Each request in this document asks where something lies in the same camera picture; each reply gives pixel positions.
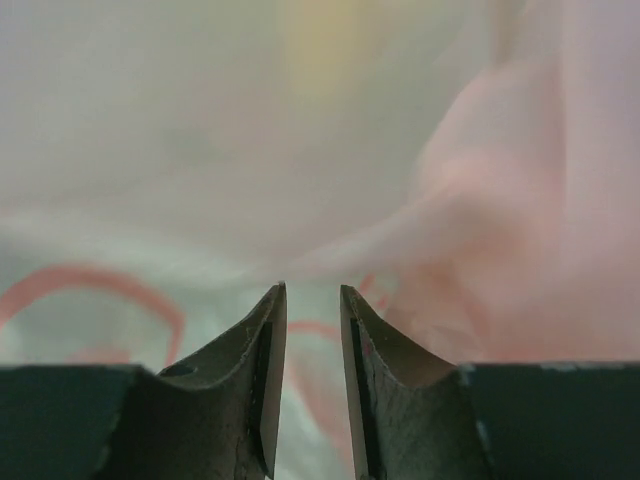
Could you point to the pink plastic bag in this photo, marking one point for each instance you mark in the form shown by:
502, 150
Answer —
471, 168

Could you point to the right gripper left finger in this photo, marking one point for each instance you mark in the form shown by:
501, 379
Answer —
212, 415

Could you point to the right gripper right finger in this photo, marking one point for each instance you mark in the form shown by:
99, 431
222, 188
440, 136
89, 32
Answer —
410, 418

